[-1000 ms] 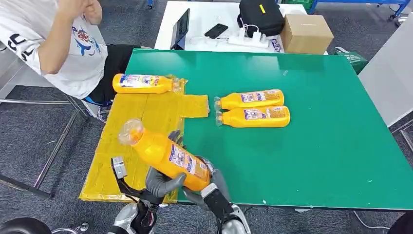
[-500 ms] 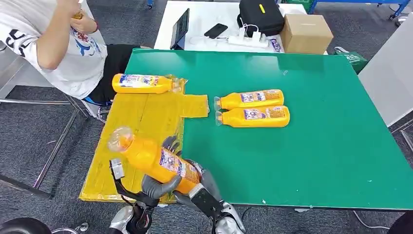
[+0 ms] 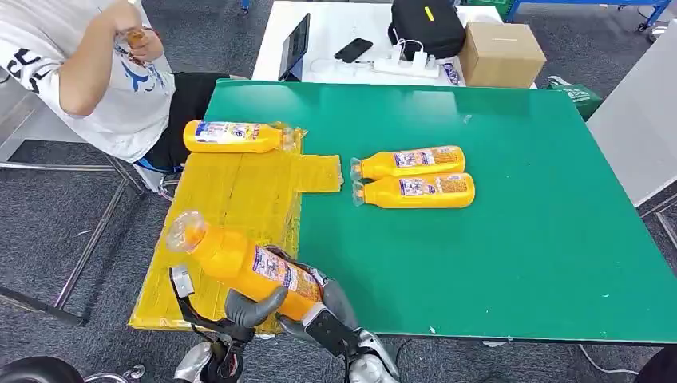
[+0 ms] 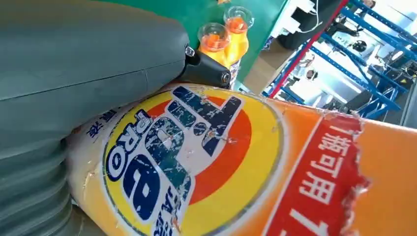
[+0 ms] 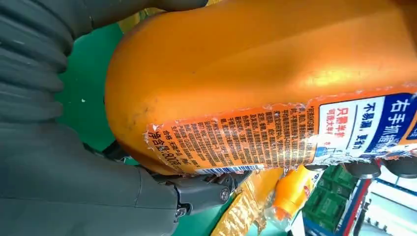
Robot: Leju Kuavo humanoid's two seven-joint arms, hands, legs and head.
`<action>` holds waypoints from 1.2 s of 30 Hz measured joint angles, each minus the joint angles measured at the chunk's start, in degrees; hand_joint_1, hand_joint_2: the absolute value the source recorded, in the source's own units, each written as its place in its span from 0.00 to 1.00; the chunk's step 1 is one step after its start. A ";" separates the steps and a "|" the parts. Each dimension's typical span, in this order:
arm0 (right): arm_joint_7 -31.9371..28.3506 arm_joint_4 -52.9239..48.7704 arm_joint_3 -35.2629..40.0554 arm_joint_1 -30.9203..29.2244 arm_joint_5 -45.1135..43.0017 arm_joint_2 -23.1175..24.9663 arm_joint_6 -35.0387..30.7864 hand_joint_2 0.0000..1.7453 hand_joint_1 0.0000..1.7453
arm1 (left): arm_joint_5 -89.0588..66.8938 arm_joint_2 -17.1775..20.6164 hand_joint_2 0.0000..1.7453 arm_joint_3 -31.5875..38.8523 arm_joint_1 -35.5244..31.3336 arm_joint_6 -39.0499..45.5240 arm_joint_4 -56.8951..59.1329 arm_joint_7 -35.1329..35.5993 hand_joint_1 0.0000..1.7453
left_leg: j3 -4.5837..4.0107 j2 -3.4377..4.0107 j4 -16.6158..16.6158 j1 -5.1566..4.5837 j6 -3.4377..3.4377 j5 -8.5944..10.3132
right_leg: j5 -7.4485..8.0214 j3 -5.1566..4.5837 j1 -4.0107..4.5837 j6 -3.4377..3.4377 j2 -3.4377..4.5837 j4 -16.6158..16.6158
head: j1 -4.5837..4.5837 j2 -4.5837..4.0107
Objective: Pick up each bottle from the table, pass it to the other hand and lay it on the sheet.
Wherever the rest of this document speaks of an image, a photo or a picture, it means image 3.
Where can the green table mat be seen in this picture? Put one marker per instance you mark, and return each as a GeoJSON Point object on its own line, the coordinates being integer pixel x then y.
{"type": "Point", "coordinates": [529, 222]}

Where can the cardboard box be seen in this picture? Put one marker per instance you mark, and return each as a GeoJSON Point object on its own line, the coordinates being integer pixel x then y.
{"type": "Point", "coordinates": [500, 57]}

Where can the person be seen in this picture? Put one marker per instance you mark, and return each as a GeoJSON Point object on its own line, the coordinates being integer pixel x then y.
{"type": "Point", "coordinates": [116, 105]}

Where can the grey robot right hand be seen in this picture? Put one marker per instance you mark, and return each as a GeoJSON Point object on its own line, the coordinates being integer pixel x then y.
{"type": "Point", "coordinates": [341, 304]}

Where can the black tablet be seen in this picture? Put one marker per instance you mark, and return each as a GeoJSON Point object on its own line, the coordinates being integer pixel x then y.
{"type": "Point", "coordinates": [294, 46]}

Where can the person's right hand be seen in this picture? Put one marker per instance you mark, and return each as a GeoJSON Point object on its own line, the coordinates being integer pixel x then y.
{"type": "Point", "coordinates": [150, 47]}

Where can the green shopping bag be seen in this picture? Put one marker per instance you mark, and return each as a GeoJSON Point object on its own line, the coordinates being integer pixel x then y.
{"type": "Point", "coordinates": [579, 97]}

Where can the small blue white packet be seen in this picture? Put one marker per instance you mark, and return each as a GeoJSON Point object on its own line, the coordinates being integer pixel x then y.
{"type": "Point", "coordinates": [451, 74]}

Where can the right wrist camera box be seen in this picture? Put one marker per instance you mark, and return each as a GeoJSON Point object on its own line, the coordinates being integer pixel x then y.
{"type": "Point", "coordinates": [333, 334]}

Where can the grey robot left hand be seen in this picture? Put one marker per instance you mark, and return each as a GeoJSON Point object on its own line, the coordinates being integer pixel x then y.
{"type": "Point", "coordinates": [254, 313]}

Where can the blue metal frame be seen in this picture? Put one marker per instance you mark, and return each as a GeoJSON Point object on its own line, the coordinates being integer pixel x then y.
{"type": "Point", "coordinates": [582, 3]}

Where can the orange drink bottle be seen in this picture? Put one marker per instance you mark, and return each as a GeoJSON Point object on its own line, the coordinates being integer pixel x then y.
{"type": "Point", "coordinates": [386, 165]}
{"type": "Point", "coordinates": [386, 194]}
{"type": "Point", "coordinates": [232, 259]}
{"type": "Point", "coordinates": [232, 138]}

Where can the steel table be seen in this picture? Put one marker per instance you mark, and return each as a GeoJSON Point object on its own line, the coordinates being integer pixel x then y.
{"type": "Point", "coordinates": [90, 243]}

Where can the white power strip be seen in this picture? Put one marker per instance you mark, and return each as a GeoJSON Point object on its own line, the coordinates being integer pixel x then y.
{"type": "Point", "coordinates": [404, 66]}

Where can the small clear drink bottle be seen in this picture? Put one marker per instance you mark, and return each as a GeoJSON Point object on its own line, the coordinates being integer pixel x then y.
{"type": "Point", "coordinates": [135, 37]}

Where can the pale grey side table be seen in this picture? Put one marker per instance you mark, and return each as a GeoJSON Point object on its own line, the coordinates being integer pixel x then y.
{"type": "Point", "coordinates": [640, 132]}

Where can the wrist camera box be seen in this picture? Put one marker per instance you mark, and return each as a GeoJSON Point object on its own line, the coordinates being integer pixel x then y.
{"type": "Point", "coordinates": [333, 334]}
{"type": "Point", "coordinates": [182, 281]}

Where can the black smartphone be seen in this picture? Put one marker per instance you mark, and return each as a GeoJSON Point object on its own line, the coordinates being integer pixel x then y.
{"type": "Point", "coordinates": [353, 50]}

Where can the black bag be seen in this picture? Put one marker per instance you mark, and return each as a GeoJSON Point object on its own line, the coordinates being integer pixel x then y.
{"type": "Point", "coordinates": [427, 30]}

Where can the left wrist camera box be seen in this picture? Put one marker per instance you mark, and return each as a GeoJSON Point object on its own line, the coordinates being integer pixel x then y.
{"type": "Point", "coordinates": [182, 281]}

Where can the white table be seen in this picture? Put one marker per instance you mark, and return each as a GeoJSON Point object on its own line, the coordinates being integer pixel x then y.
{"type": "Point", "coordinates": [344, 26]}

